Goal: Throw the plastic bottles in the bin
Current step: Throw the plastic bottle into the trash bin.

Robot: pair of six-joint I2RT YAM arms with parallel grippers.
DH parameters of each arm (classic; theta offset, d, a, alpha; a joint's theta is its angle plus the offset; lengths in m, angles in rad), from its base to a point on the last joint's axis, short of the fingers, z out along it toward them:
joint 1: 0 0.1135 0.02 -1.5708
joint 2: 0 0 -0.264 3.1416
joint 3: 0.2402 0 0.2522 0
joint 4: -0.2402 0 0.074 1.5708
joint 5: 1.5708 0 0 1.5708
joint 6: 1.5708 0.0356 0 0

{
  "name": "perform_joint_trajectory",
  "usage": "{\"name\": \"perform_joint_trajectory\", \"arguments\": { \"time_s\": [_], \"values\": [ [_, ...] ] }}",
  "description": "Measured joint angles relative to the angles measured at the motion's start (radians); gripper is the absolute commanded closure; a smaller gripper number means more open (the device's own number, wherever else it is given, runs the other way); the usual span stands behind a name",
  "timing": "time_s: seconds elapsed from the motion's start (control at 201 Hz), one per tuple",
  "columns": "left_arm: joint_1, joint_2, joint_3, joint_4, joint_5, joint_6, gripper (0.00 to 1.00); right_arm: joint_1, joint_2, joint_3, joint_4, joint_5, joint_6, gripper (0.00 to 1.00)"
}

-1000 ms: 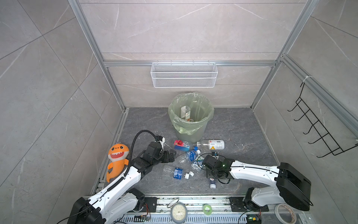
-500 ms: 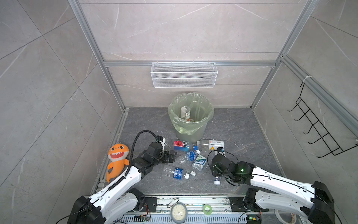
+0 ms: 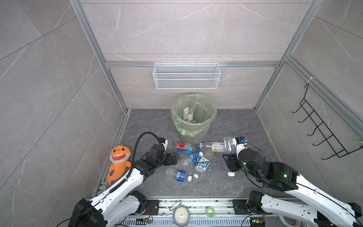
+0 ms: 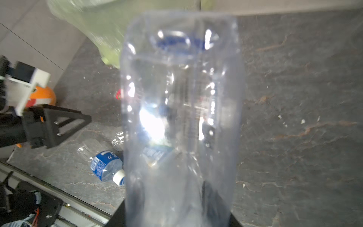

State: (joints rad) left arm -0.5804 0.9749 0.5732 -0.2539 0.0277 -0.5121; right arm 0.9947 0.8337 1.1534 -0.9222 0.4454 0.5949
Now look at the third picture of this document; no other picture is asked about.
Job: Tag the orange shark plush toy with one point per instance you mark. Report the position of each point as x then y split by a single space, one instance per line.
119 157

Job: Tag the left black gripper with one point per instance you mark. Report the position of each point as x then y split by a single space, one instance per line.
169 161

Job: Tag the white wire wall basket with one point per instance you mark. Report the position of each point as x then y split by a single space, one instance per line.
186 75

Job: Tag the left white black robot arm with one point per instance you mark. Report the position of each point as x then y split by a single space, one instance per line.
121 199

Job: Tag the bottle green white blue label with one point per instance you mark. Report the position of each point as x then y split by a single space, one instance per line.
202 165

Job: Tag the crushed bottle blue label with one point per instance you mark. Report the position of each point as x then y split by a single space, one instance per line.
190 161

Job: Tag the round grey dial timer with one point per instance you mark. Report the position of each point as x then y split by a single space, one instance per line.
181 216

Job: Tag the green tape roll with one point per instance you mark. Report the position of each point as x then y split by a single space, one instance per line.
210 212

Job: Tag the green plastic bin liner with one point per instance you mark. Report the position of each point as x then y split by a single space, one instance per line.
192 113

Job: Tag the Fiji bottle red flower label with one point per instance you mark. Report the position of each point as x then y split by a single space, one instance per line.
187 148

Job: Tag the large bottle white yellow label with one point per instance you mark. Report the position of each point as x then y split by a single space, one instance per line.
212 146

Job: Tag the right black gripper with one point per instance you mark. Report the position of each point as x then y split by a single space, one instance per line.
231 161

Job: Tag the lying bottle dark blue label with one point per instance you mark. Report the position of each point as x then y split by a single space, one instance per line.
177 175

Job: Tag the white tape roll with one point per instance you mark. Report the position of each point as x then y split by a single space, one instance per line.
289 222

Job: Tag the clear bottle white orange label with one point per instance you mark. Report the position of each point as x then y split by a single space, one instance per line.
188 114

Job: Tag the grey mesh waste bin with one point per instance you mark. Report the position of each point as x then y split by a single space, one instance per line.
194 122

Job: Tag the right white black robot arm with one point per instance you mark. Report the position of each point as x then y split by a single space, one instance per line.
317 209

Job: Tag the black wire hook rack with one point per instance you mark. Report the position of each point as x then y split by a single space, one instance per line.
322 127

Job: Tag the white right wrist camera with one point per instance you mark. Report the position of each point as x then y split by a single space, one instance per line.
239 144

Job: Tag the crushed bottle pink purple label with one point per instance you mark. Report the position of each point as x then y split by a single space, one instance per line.
230 156

